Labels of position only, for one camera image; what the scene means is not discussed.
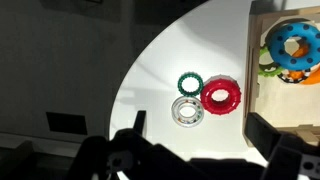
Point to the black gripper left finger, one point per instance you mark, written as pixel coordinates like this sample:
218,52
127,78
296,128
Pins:
140,121

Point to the wooden slatted tray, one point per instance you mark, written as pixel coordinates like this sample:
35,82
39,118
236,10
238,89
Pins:
283,106

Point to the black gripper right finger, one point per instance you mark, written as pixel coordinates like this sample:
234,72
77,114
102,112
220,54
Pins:
263,133

